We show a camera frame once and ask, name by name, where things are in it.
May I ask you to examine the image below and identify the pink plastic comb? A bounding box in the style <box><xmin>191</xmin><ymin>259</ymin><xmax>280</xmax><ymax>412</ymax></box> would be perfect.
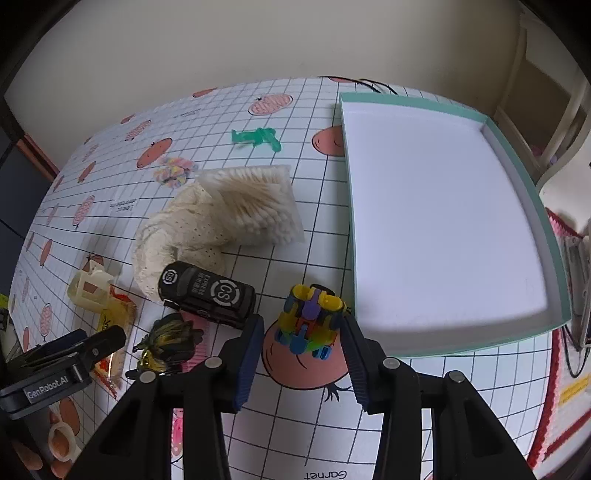
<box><xmin>171</xmin><ymin>312</ymin><xmax>211</xmax><ymax>461</ymax></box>

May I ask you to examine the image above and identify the teal shallow box tray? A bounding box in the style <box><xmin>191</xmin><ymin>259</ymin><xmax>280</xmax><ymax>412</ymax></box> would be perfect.
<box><xmin>339</xmin><ymin>93</ymin><xmax>572</xmax><ymax>357</ymax></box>

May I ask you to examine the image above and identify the black cable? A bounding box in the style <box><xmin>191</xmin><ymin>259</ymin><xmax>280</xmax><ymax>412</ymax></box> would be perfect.
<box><xmin>355</xmin><ymin>78</ymin><xmax>399</xmax><ymax>95</ymax></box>

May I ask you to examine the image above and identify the colourful block toy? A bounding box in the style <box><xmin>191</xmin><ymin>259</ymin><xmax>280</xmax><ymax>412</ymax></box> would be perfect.
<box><xmin>274</xmin><ymin>284</ymin><xmax>348</xmax><ymax>361</ymax></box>

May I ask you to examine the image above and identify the yellow rice cracker packet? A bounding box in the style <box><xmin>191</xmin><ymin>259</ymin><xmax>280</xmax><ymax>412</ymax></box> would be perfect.
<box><xmin>93</xmin><ymin>286</ymin><xmax>136</xmax><ymax>399</ymax></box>

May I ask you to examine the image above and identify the black toy car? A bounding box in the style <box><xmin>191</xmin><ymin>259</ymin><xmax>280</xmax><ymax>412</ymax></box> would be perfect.
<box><xmin>157</xmin><ymin>261</ymin><xmax>256</xmax><ymax>330</ymax></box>

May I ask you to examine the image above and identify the dark metallic figure keychain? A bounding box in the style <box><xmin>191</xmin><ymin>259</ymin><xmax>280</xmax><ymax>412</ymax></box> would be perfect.
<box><xmin>125</xmin><ymin>313</ymin><xmax>204</xmax><ymax>380</ymax></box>

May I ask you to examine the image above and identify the white wooden shelf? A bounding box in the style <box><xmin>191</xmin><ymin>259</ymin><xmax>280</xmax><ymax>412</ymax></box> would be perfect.
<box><xmin>494</xmin><ymin>4</ymin><xmax>590</xmax><ymax>184</ymax></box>

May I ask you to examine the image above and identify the pastel rainbow scrunchie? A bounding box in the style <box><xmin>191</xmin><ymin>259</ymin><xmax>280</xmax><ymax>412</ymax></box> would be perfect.
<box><xmin>153</xmin><ymin>157</ymin><xmax>194</xmax><ymax>189</ymax></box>

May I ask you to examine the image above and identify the operator hand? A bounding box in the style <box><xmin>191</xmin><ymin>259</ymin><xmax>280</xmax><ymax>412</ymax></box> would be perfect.
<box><xmin>11</xmin><ymin>397</ymin><xmax>81</xmax><ymax>479</ymax></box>

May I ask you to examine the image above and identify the cream lace cloth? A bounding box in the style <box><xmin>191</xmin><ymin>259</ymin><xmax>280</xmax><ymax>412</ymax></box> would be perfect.
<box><xmin>132</xmin><ymin>182</ymin><xmax>232</xmax><ymax>303</ymax></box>

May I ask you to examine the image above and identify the cotton swab bag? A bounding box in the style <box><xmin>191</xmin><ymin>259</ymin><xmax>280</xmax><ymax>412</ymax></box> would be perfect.
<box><xmin>197</xmin><ymin>165</ymin><xmax>304</xmax><ymax>245</ymax></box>

